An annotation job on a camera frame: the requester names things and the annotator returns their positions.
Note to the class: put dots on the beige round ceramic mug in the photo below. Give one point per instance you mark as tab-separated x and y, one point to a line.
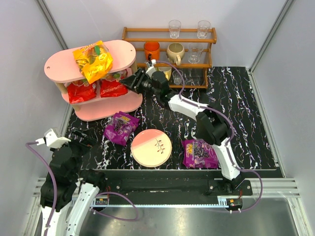
175	53

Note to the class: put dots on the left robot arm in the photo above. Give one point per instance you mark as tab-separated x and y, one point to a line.
68	191

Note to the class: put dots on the clear glass top left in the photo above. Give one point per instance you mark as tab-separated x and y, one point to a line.
174	29

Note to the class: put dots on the clear glass top right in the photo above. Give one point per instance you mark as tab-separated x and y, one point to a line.
203	28

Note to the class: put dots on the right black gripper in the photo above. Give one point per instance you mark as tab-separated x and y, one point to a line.
141	80

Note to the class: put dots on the red candy bag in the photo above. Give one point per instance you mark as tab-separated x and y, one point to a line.
110	85
81	91

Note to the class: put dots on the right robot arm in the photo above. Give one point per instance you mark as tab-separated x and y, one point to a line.
212	126

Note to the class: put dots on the purple candy bag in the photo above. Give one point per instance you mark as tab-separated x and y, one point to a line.
199	155
120	127

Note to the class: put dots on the yellow mug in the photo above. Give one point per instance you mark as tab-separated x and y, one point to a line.
167	70

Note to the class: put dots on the orange mug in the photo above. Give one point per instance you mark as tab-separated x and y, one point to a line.
152	48

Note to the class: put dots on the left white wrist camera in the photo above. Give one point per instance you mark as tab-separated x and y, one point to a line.
52	139

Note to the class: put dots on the clear glass middle shelf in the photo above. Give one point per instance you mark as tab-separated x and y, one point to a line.
195	51

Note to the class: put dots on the orange candy bag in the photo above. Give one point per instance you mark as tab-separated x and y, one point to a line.
94	61

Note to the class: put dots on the pink three-tier shelf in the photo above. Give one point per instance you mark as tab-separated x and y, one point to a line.
61	68

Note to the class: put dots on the pink and cream plate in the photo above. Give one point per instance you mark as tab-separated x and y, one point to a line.
151	148

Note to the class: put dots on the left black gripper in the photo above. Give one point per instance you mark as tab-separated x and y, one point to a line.
80	139

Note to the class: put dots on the small clear glass bottom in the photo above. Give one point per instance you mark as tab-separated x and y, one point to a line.
177	77

